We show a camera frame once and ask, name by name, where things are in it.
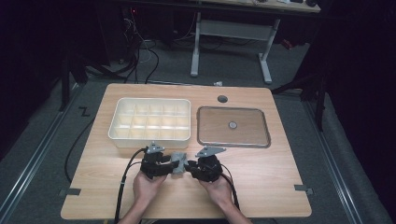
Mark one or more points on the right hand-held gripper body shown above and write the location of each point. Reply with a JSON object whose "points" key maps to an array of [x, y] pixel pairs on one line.
{"points": [[208, 169]]}

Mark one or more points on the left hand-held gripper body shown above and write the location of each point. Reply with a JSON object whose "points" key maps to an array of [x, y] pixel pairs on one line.
{"points": [[152, 166]]}

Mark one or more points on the grey sock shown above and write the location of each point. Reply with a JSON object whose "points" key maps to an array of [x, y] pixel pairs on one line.
{"points": [[179, 158]]}

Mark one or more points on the person's left hand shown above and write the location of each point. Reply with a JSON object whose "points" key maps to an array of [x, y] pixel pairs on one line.
{"points": [[146, 188]]}

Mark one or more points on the person's right hand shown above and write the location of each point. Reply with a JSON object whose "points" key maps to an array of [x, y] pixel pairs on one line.
{"points": [[219, 191]]}

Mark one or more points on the clear plastic lid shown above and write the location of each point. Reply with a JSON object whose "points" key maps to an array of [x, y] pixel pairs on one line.
{"points": [[218, 133]]}

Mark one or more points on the white compartment storage box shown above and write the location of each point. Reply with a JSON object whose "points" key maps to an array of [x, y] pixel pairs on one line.
{"points": [[149, 124]]}

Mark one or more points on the small white floor object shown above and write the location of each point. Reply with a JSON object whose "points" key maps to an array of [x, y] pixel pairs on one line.
{"points": [[218, 83]]}

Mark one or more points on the black metal stand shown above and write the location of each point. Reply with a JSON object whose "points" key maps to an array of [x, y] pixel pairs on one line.
{"points": [[65, 81], [319, 102]]}

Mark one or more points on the white-legged wooden desk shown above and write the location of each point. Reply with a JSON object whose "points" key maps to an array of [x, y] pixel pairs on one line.
{"points": [[233, 29]]}

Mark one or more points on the small red object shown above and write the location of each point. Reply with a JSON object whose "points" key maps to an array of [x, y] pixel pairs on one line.
{"points": [[287, 44]]}

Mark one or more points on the metal floor rail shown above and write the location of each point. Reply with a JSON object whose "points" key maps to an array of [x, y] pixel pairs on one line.
{"points": [[37, 155], [333, 168]]}

